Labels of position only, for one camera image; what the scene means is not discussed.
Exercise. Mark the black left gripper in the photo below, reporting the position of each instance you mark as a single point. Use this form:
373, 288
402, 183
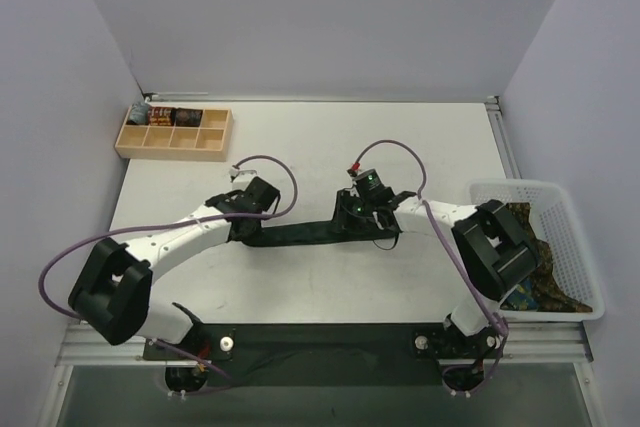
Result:
248, 235

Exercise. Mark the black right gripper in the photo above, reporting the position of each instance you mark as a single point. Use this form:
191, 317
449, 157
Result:
347, 220

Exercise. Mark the dark green tie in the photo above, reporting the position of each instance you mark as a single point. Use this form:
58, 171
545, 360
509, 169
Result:
317, 233

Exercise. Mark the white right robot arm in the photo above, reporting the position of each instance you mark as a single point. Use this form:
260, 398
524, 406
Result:
488, 246

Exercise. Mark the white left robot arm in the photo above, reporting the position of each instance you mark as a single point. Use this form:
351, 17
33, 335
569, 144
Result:
113, 290

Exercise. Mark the wooden compartment organizer box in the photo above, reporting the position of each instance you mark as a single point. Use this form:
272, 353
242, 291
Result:
209, 142

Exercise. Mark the dark brown rolled tie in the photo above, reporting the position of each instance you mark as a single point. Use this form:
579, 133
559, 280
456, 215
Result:
186, 117

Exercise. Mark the red patterned rolled tie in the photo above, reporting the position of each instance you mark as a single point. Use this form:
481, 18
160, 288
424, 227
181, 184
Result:
161, 116

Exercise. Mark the grey rolled tie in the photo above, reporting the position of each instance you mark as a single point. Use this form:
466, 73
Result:
138, 114

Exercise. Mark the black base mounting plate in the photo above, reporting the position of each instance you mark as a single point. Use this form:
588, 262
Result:
222, 356

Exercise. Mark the blue yellow patterned tie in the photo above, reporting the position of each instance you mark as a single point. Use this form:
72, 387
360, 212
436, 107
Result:
521, 299

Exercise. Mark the white plastic basket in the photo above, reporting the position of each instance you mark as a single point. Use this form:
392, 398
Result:
554, 221

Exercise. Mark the brown green patterned tie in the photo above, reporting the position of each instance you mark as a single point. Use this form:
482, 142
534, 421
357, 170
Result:
550, 296

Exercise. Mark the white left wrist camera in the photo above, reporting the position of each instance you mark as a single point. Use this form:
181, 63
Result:
241, 176

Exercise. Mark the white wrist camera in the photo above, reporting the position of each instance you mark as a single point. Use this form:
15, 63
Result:
354, 171
241, 176

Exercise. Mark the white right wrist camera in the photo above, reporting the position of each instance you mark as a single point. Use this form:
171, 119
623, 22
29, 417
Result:
354, 171

